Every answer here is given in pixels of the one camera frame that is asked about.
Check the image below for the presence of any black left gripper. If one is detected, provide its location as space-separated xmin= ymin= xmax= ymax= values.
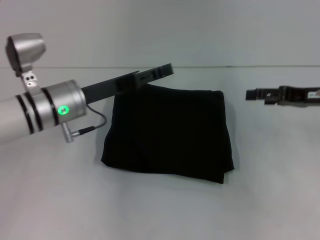
xmin=80 ymin=63 xmax=175 ymax=105

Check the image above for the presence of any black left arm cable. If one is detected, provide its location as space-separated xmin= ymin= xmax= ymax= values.
xmin=62 ymin=103 xmax=106 ymax=144

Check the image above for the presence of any black shirt with FREE print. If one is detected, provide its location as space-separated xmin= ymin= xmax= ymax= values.
xmin=100 ymin=83 xmax=235 ymax=185

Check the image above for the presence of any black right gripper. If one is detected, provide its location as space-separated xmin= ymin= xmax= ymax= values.
xmin=245 ymin=85 xmax=320 ymax=108

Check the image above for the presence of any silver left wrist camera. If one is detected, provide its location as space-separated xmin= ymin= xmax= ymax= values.
xmin=5 ymin=32 xmax=47 ymax=92

